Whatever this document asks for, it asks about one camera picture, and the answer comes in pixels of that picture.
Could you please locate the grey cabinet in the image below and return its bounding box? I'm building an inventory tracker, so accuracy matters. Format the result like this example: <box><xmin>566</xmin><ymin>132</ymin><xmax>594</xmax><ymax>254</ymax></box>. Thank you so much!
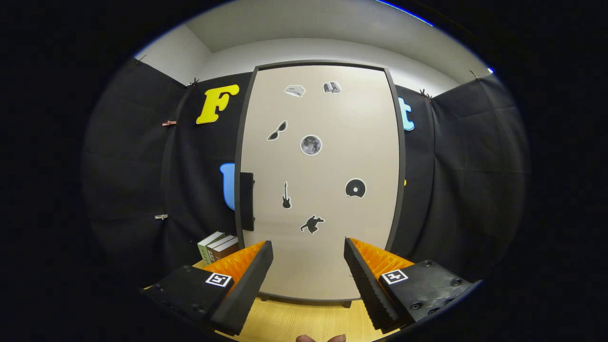
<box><xmin>234</xmin><ymin>60</ymin><xmax>407</xmax><ymax>308</ymax></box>

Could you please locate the brown book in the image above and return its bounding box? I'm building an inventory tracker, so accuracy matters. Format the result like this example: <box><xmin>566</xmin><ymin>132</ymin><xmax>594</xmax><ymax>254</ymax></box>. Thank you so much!
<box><xmin>207</xmin><ymin>234</ymin><xmax>236</xmax><ymax>263</ymax></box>
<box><xmin>212</xmin><ymin>237</ymin><xmax>240</xmax><ymax>262</ymax></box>

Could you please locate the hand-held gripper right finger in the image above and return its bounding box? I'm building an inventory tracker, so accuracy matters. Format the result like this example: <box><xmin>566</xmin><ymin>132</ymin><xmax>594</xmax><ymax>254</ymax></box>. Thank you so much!
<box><xmin>343</xmin><ymin>237</ymin><xmax>476</xmax><ymax>334</ymax></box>

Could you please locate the green book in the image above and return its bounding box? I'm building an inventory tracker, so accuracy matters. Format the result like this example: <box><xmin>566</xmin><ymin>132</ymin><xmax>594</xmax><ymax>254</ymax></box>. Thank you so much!
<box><xmin>197</xmin><ymin>231</ymin><xmax>225</xmax><ymax>265</ymax></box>

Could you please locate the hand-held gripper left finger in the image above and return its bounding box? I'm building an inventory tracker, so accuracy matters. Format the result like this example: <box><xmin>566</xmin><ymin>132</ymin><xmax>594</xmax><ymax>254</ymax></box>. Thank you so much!
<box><xmin>141</xmin><ymin>240</ymin><xmax>275</xmax><ymax>337</ymax></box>

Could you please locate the black backdrop cloth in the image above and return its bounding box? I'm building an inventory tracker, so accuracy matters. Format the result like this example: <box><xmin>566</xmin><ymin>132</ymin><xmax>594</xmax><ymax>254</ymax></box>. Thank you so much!
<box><xmin>82</xmin><ymin>57</ymin><xmax>532</xmax><ymax>285</ymax></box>

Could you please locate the black door handle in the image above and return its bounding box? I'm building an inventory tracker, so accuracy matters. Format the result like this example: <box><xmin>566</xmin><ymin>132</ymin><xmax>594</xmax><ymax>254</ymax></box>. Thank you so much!
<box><xmin>240</xmin><ymin>172</ymin><xmax>256</xmax><ymax>232</ymax></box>

